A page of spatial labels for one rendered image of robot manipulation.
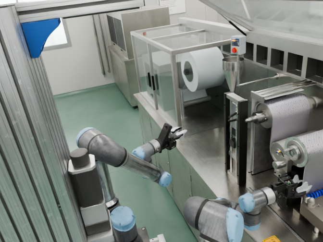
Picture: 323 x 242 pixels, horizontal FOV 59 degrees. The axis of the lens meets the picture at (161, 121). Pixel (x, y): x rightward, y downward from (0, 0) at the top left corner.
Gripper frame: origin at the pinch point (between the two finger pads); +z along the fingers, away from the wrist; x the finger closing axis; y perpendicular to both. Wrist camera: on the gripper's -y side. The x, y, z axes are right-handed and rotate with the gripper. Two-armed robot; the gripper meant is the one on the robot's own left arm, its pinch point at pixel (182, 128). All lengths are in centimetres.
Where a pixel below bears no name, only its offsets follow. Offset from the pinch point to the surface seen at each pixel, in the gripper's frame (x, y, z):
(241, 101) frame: 28.0, -24.2, 13.7
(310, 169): 68, -3, 16
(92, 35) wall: -458, 71, 184
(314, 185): 71, 7, 20
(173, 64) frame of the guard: -40, -21, 29
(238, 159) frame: 31.9, 11.4, 13.0
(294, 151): 61, -11, 12
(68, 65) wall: -473, 125, 127
